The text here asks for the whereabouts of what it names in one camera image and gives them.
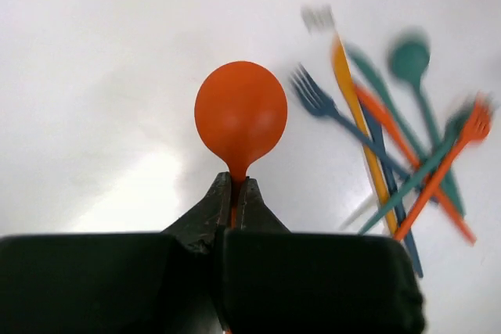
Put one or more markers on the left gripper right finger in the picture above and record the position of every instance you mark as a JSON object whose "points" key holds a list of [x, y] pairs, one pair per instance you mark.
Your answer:
{"points": [[289, 282]]}

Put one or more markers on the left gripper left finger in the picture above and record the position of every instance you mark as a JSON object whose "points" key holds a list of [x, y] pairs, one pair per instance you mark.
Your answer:
{"points": [[140, 282]]}

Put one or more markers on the teal plastic fork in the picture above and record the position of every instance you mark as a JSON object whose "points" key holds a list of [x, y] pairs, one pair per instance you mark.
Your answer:
{"points": [[410, 184]]}

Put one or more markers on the teal plastic spoon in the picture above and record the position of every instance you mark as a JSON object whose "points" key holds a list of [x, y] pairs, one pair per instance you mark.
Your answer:
{"points": [[408, 60]]}

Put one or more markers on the orange plastic fork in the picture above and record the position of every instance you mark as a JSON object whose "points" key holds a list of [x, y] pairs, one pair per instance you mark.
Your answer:
{"points": [[474, 129]]}

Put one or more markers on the orange plastic knife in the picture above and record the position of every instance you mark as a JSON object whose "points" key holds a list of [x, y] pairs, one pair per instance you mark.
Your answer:
{"points": [[384, 116]]}

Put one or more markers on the teal plastic knife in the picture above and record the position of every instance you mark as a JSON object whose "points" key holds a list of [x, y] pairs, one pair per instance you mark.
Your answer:
{"points": [[377, 82]]}

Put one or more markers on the blue plastic knife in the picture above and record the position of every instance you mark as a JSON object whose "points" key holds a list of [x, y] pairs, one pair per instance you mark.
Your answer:
{"points": [[376, 132]]}

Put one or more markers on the blue plastic fork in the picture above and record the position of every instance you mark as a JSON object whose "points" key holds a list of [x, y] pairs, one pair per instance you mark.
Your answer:
{"points": [[321, 105]]}

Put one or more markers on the orange plastic spoon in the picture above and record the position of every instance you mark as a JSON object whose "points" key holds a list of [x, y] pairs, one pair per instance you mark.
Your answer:
{"points": [[240, 114]]}

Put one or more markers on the yellow plastic knife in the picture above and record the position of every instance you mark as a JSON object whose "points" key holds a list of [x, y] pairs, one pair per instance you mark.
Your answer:
{"points": [[347, 87]]}

